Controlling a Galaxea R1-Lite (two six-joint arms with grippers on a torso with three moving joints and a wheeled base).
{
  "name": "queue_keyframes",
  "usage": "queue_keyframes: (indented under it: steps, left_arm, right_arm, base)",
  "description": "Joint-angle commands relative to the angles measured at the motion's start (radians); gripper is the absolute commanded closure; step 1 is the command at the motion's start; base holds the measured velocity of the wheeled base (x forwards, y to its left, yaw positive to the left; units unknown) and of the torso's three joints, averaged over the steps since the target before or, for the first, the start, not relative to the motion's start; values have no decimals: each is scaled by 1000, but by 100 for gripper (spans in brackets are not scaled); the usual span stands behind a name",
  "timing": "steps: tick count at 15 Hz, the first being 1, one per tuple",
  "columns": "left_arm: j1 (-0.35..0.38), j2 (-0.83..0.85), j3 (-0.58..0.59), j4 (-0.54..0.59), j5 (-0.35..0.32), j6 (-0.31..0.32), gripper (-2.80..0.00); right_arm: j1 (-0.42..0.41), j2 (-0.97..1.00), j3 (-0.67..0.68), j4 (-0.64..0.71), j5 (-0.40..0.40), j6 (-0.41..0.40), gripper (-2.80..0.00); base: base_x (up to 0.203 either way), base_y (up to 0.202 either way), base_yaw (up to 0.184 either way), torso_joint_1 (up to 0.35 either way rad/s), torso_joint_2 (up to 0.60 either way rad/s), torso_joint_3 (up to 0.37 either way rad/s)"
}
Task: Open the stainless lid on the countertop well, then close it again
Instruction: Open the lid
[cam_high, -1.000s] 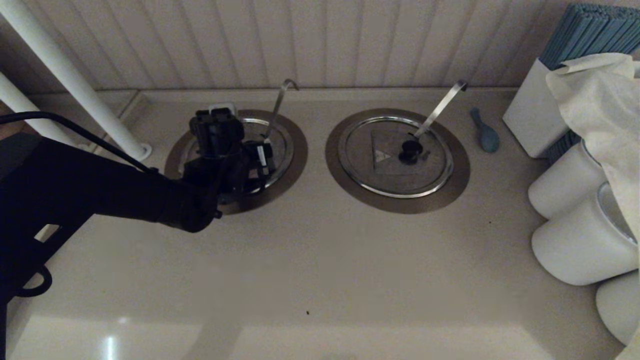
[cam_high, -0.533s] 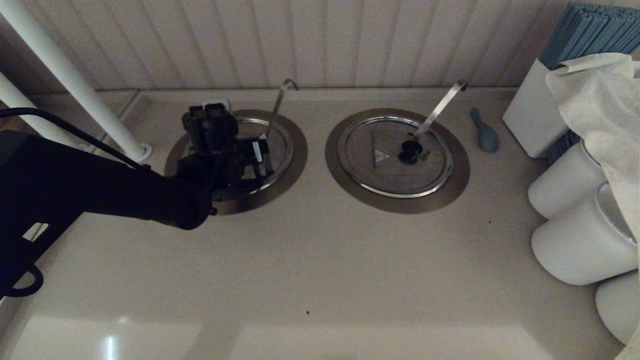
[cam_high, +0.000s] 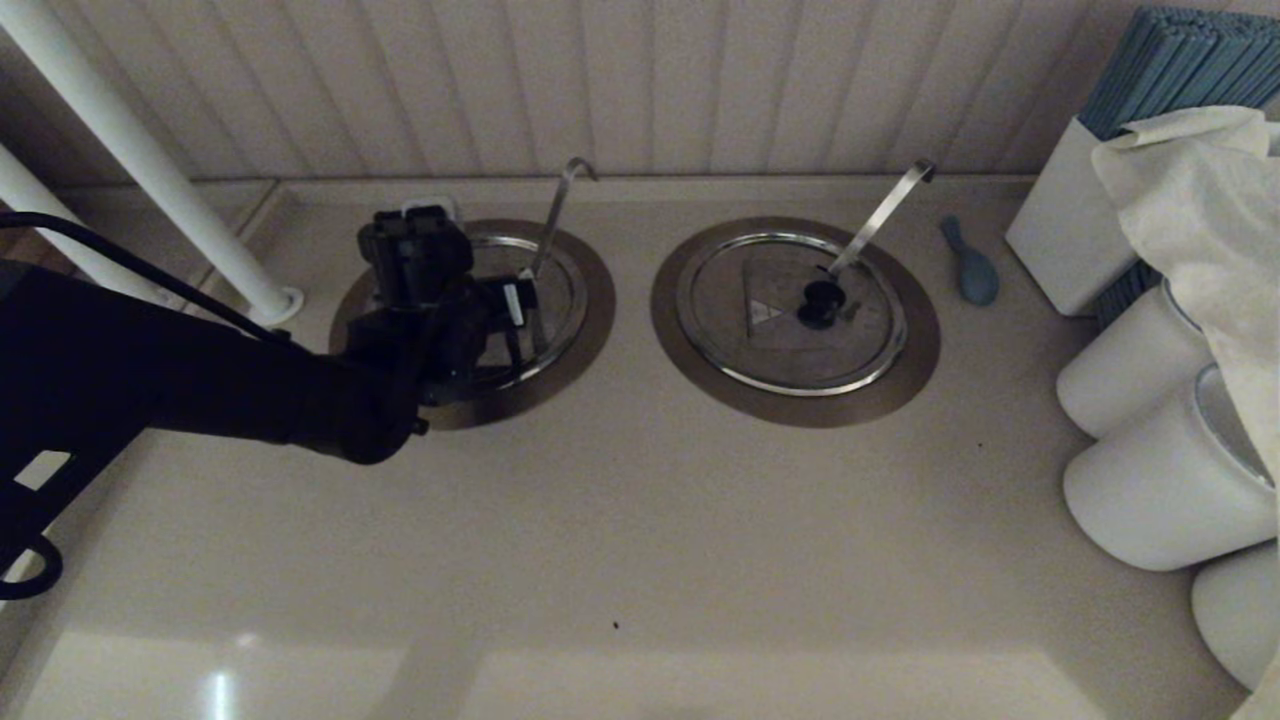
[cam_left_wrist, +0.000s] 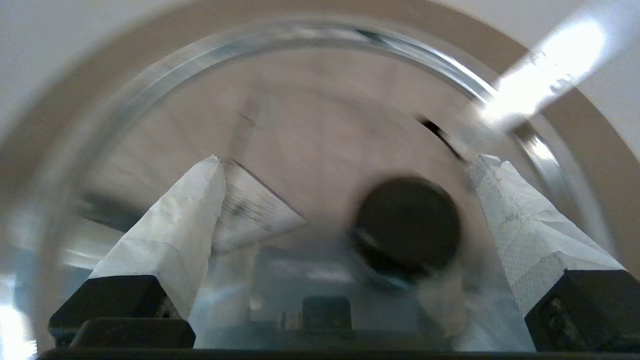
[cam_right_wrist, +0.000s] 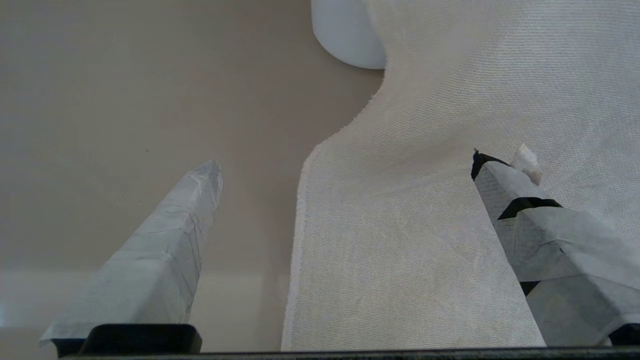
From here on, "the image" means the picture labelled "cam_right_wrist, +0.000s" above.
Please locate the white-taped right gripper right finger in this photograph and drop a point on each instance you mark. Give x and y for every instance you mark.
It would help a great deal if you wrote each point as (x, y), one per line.
(565, 260)

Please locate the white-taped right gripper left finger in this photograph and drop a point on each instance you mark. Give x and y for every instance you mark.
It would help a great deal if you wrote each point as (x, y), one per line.
(150, 270)

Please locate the white cylindrical container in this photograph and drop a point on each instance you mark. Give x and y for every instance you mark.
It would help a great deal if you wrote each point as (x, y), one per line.
(345, 30)

